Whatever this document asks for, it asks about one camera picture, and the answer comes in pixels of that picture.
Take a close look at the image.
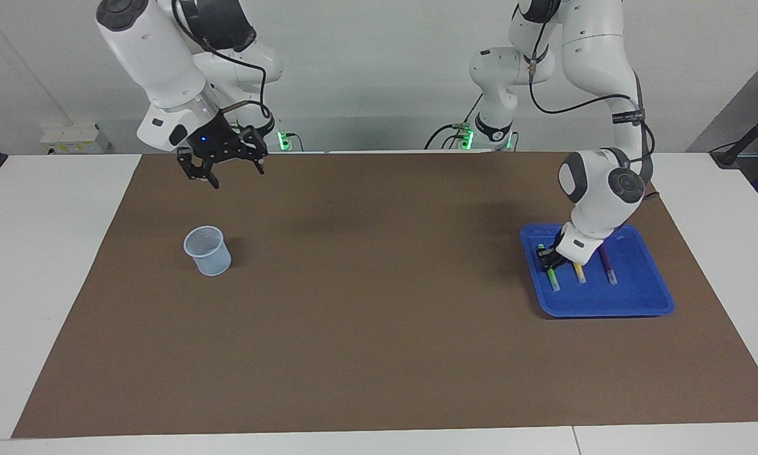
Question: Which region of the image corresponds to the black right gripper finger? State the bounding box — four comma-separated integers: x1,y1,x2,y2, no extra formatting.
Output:
177,149,220,190
237,125,269,174

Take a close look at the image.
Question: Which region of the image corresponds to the green pen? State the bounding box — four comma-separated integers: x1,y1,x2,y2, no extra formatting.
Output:
538,243,561,292

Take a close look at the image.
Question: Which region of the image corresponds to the purple pen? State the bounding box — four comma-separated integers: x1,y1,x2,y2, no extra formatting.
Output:
599,245,618,286

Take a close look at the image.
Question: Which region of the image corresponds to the blue plastic tray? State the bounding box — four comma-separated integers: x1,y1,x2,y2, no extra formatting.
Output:
519,222,675,318

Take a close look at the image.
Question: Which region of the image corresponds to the translucent plastic cup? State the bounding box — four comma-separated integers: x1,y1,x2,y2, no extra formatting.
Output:
183,226,232,277

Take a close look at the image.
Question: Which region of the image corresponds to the brown table mat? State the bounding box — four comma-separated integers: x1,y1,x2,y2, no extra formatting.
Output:
11,150,758,439

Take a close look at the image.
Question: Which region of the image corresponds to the black stand pole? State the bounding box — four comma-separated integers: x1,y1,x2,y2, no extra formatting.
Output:
711,100,758,168

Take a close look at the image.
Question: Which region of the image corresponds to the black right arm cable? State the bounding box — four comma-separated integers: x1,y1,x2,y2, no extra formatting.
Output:
172,0,272,121

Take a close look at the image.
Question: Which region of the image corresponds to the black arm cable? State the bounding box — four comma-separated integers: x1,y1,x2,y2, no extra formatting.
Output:
527,0,659,203
172,0,272,121

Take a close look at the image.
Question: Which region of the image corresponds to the white wall box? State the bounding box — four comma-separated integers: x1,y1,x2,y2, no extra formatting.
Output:
41,123,111,154

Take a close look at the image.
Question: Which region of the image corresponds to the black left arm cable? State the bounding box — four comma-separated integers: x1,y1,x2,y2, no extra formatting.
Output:
527,0,659,203

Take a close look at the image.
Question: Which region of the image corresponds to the black base cable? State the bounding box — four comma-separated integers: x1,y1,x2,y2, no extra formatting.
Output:
424,95,484,150

